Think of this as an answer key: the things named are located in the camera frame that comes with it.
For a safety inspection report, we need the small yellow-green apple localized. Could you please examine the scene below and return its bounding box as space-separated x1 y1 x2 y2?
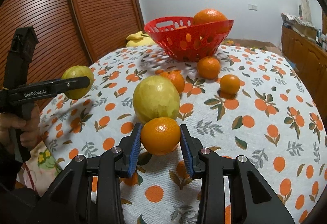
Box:
61 66 94 100

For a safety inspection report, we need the small tangerine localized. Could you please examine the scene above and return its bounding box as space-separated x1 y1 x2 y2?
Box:
220 74 241 94
197 56 221 80
140 117 181 156
160 71 185 94

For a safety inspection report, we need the large orange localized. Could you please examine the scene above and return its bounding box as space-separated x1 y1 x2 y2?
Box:
192 9 228 25

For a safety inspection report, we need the person's left hand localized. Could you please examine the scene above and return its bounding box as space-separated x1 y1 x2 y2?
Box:
1 104 40 154

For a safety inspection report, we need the orange-print white tablecloth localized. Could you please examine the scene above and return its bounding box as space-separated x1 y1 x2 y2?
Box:
18 44 327 224

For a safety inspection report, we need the brown louvered wardrobe door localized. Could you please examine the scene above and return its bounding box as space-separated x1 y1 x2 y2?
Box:
0 0 145 92

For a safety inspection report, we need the yellow plush toy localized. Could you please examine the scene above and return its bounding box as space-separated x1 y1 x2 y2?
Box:
126 31 156 47

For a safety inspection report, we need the red perforated plastic basket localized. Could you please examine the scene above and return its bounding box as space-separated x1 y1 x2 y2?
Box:
144 16 234 62

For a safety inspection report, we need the floral bed blanket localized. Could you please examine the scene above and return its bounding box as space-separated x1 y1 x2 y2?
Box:
222 38 283 56

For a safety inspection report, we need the wooden cabinet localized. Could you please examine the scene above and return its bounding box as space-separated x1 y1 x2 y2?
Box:
282 26 327 119

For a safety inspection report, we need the clutter on cabinet top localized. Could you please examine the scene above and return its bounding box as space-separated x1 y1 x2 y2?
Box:
281 13 326 50

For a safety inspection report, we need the white wall switch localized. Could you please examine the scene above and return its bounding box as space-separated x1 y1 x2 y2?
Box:
248 4 258 11

